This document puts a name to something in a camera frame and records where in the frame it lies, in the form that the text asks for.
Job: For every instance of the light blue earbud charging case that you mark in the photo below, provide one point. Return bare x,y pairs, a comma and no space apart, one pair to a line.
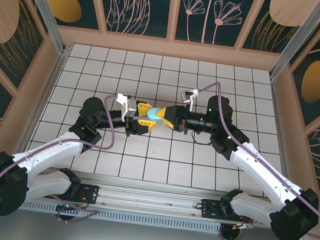
153,113

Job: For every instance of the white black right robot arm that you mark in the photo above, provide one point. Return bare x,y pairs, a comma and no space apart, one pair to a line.
260,170

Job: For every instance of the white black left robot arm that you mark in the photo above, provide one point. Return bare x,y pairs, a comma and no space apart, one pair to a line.
54,148

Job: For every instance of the silver white left wrist camera box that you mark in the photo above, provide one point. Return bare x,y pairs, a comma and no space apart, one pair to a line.
130,108

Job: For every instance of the silver white wrist camera box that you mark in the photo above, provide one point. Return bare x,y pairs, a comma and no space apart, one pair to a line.
188,95
130,108

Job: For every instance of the silver white right wrist camera box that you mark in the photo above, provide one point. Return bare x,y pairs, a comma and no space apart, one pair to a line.
188,95

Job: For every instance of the aluminium side rail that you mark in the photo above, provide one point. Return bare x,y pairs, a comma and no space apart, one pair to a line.
40,109
282,143

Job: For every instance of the long aluminium base rail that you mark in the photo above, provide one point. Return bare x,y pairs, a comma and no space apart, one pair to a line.
152,198

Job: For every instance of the orange circle leaf wall panel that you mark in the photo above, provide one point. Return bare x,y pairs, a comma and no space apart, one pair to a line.
164,7

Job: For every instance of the aluminium corner post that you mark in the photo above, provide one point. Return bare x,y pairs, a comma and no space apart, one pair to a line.
44,5
301,41

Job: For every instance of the pink circle gold-line wall panel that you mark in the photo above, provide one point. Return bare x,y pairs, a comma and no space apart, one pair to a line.
259,8

